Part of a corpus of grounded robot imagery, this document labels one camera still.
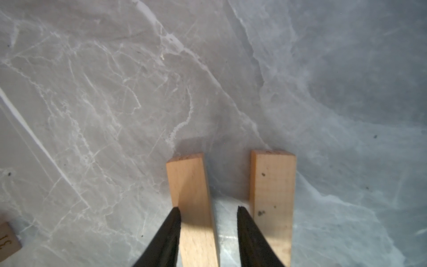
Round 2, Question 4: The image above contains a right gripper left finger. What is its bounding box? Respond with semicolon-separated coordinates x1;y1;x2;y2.
133;207;181;267

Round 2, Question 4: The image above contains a wood block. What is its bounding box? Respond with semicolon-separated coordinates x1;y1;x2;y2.
250;150;297;267
0;222;22;262
166;153;220;267

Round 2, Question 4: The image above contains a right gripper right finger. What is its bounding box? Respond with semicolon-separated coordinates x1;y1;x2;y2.
237;206;285;267

